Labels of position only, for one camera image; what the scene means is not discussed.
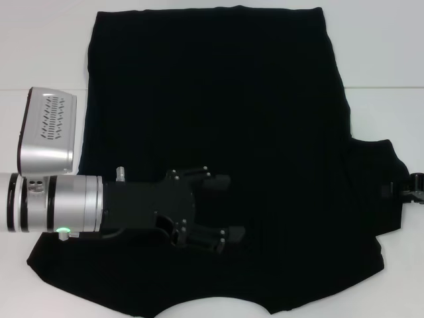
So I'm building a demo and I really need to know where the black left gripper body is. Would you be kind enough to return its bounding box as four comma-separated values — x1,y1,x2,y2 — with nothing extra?
100,168,198,248

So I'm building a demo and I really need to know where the black shirt with FREE print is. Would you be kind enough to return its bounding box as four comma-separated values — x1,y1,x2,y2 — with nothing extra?
25,5,411,318

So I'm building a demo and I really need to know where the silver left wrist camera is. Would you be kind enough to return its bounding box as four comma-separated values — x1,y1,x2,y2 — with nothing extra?
17,86,78,176

